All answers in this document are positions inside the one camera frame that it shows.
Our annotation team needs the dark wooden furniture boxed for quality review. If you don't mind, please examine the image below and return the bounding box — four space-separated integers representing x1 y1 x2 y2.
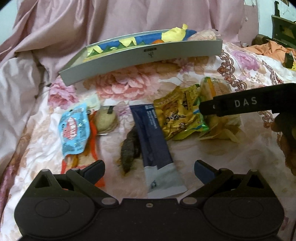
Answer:
270 0 296 49

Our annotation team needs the dark blue sachet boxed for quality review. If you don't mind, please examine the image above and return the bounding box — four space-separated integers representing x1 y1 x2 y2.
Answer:
129 104 188 199

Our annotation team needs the grey tray with colourful print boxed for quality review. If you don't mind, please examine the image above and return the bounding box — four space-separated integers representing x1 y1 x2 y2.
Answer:
58 28 223 86

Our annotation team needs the clear bag of bread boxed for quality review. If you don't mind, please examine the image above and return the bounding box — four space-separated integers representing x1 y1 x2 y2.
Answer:
190 29 221 41

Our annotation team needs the orange cloth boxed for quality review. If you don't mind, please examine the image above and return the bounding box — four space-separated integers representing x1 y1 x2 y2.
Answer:
244 40 296 64

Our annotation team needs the gold snack packet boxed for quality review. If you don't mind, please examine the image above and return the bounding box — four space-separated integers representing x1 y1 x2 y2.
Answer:
153 86 189 141

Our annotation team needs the orange dried tofu packet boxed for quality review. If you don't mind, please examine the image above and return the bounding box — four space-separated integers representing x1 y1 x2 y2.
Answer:
61 108 106 187

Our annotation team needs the floral blanket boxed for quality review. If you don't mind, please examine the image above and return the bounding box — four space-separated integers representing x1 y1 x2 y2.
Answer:
0 39 296 241

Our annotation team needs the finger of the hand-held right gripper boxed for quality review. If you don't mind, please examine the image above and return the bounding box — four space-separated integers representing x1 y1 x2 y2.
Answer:
199 97 220 116

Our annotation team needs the yellow-green snack bar packet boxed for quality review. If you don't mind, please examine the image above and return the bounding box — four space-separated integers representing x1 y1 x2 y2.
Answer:
180 84 210 133

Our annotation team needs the light blue snack packet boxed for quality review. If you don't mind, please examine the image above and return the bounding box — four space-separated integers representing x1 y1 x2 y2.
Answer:
60 103 91 159

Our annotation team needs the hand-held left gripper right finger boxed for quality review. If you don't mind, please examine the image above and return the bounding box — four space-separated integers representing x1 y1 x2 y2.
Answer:
179 160 270 208

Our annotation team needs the dark brown dried snack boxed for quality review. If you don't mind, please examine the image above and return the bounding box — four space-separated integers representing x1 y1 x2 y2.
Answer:
118 126 144 175

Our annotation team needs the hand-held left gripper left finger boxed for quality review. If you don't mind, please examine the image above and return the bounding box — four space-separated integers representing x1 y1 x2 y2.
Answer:
28 160 119 208

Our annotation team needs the round pastry in clear wrap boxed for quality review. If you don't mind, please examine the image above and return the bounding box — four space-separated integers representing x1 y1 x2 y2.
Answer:
95 105 119 135

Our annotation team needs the pink satin quilt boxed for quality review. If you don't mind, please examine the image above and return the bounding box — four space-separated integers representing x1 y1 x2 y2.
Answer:
0 0 260 98

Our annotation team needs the small black box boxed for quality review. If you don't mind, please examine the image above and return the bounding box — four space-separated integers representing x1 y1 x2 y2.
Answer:
284 52 295 69

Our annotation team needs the person's right hand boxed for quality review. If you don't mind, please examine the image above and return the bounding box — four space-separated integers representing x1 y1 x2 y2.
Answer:
270 112 296 177

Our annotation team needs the clear bread packet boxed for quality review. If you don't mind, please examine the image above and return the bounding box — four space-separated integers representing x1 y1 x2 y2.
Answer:
199 77 241 142

